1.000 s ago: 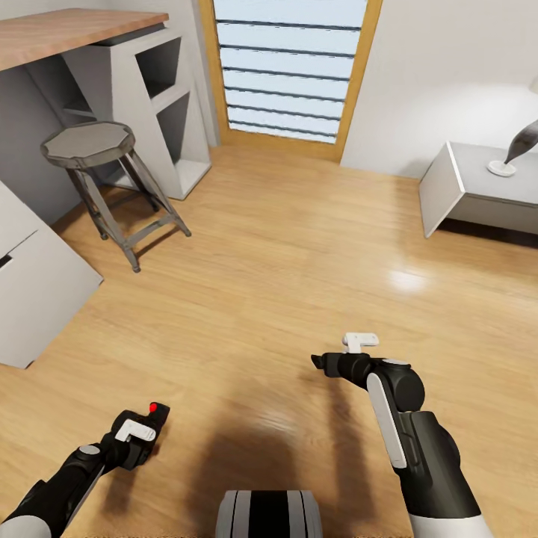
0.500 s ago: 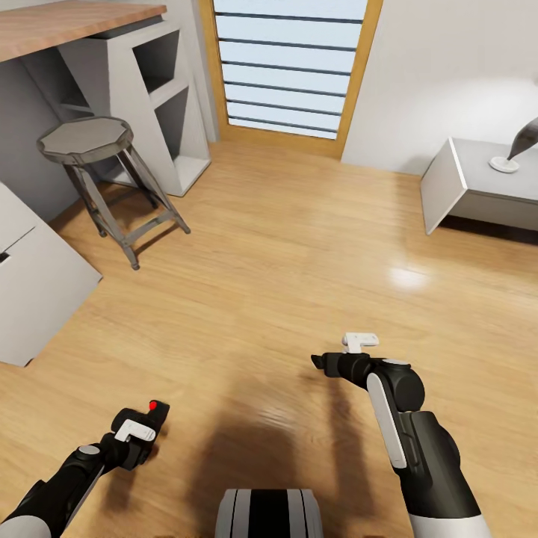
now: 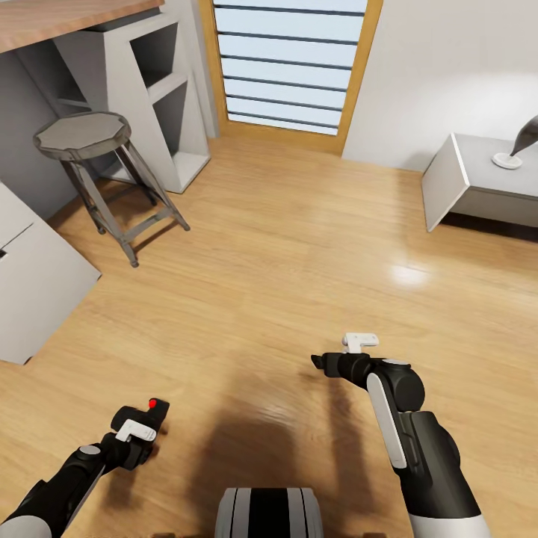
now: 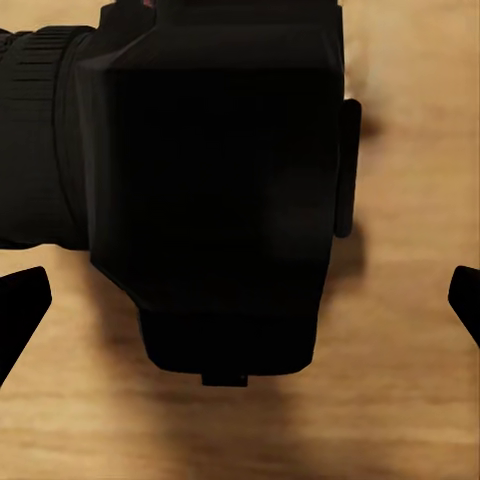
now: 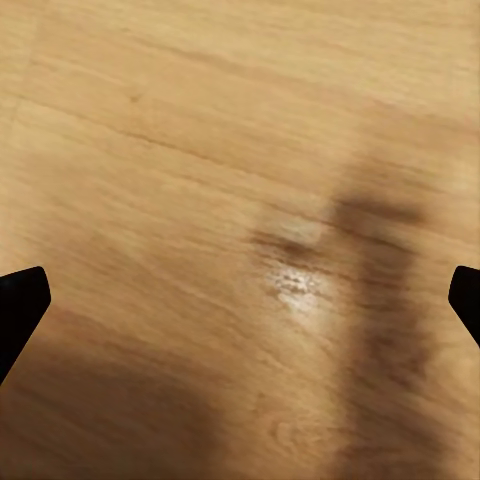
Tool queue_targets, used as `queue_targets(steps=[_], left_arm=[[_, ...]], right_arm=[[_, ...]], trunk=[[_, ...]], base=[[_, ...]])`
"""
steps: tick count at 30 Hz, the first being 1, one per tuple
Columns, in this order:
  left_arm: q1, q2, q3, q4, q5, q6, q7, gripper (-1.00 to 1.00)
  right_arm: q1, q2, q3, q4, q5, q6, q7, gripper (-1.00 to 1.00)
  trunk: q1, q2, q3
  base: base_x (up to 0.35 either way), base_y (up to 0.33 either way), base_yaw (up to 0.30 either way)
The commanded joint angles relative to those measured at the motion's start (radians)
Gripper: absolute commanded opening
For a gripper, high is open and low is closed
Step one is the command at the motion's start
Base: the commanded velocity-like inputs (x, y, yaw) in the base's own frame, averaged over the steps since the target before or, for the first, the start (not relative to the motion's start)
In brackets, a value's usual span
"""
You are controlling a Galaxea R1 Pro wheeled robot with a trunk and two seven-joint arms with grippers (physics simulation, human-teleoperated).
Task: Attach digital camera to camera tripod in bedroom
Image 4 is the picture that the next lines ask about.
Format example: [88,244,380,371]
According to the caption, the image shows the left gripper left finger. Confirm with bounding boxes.
[0,266,52,386]

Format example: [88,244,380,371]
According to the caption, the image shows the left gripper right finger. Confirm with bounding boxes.
[448,265,480,347]

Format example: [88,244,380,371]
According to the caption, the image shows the digital camera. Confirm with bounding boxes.
[0,0,362,387]

